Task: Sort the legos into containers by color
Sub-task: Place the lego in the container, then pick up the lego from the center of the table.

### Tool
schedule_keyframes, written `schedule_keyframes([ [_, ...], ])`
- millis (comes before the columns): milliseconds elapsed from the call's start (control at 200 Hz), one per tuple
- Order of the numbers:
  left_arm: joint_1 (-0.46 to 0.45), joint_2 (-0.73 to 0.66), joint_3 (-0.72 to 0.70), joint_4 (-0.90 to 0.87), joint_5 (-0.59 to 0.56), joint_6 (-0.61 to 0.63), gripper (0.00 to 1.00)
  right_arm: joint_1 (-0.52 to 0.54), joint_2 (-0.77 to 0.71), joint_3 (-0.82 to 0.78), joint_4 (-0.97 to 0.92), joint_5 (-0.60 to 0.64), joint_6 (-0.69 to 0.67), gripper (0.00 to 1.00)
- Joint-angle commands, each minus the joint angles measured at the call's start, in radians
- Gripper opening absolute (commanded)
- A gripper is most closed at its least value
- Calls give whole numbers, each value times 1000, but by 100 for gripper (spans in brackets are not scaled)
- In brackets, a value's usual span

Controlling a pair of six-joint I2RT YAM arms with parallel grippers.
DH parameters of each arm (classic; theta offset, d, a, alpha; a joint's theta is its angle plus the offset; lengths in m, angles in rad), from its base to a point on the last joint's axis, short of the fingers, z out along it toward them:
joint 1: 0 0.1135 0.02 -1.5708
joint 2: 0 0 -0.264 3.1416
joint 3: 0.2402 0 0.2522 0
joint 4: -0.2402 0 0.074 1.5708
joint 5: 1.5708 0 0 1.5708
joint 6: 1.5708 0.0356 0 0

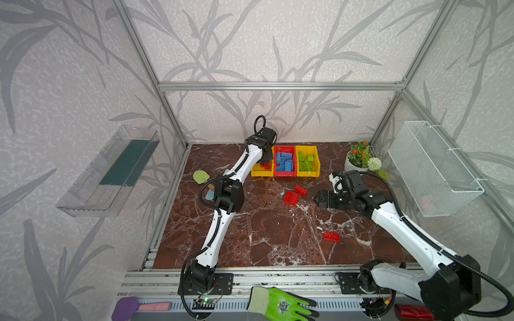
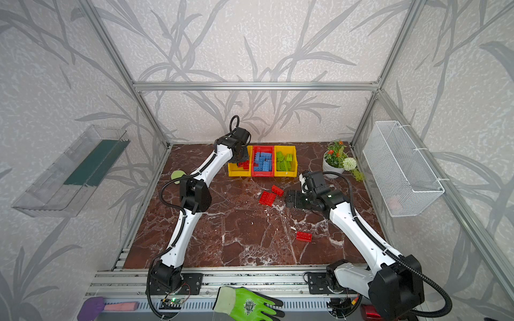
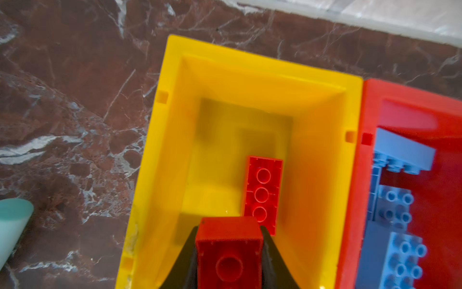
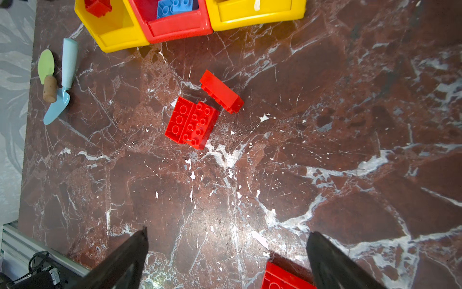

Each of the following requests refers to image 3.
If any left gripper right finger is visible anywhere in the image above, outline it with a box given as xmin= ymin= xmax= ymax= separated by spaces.
xmin=260 ymin=226 xmax=299 ymax=289

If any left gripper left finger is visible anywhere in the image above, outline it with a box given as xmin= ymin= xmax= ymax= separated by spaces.
xmin=160 ymin=226 xmax=198 ymax=289

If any red lego narrow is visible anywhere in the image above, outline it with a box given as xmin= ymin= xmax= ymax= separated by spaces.
xmin=241 ymin=156 xmax=283 ymax=236

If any blue lego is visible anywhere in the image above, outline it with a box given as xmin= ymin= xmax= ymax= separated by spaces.
xmin=372 ymin=185 xmax=415 ymax=231
xmin=355 ymin=221 xmax=428 ymax=289
xmin=373 ymin=128 xmax=436 ymax=175

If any left yellow bin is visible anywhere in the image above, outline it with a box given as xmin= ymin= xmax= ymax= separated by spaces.
xmin=116 ymin=35 xmax=363 ymax=289

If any teal toy trowel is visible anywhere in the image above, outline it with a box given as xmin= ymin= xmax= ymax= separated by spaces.
xmin=0 ymin=198 xmax=34 ymax=269

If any red middle bin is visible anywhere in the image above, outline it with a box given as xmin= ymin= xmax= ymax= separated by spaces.
xmin=335 ymin=79 xmax=462 ymax=289

